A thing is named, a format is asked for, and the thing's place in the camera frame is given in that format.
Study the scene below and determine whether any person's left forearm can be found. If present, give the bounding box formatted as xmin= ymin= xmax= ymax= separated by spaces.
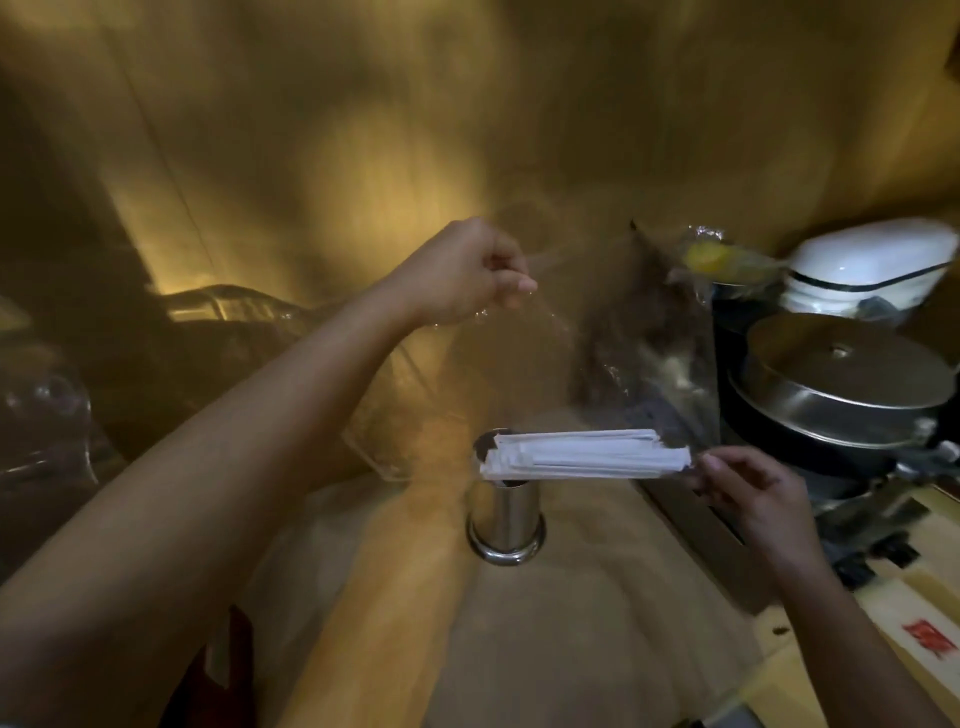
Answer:
xmin=0 ymin=283 xmax=415 ymax=728

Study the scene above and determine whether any white bowl with black rim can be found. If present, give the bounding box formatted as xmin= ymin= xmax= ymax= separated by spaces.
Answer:
xmin=778 ymin=218 xmax=960 ymax=318

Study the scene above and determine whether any clear acrylic container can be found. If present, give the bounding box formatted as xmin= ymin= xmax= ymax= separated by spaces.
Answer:
xmin=341 ymin=330 xmax=459 ymax=483

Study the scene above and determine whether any clear plastic bag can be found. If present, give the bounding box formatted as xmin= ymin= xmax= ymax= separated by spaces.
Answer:
xmin=442 ymin=216 xmax=723 ymax=483

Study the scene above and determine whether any clear glass jar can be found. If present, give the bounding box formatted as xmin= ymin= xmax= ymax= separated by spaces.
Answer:
xmin=0 ymin=348 xmax=102 ymax=492

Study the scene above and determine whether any black cooker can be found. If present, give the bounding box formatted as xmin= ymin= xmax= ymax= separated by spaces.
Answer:
xmin=712 ymin=288 xmax=909 ymax=500

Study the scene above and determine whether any person's right hand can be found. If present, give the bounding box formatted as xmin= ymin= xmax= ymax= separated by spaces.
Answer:
xmin=691 ymin=446 xmax=828 ymax=580

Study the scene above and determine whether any person's left hand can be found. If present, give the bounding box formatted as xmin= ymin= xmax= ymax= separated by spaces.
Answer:
xmin=388 ymin=217 xmax=540 ymax=329

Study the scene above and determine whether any plastic bag with yellow item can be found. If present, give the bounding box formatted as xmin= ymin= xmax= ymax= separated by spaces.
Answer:
xmin=666 ymin=223 xmax=790 ymax=303

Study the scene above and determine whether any steel cylindrical holder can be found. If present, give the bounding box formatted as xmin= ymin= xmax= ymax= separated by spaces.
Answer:
xmin=465 ymin=429 xmax=548 ymax=566

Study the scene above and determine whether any person's right forearm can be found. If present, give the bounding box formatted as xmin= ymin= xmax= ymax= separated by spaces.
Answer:
xmin=772 ymin=551 xmax=935 ymax=728

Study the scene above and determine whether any bundle of white paper-wrapped toothpicks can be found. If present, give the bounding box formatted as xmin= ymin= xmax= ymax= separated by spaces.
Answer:
xmin=480 ymin=428 xmax=692 ymax=482

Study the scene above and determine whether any steel pot with lid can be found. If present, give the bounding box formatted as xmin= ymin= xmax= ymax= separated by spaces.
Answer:
xmin=730 ymin=312 xmax=959 ymax=451

